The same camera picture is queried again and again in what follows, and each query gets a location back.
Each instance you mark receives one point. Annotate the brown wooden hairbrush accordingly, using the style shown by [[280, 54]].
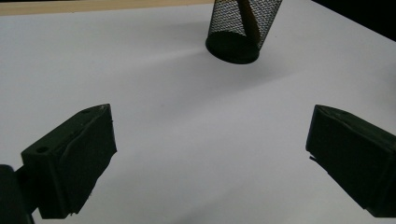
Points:
[[250, 21]]

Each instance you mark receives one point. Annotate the white table mat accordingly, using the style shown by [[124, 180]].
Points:
[[193, 118]]

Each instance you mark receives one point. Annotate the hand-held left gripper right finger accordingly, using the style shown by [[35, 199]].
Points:
[[358, 155]]

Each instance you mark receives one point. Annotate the black mesh pen holder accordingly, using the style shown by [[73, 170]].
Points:
[[232, 46]]

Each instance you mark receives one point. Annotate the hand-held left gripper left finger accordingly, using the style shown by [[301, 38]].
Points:
[[68, 168]]

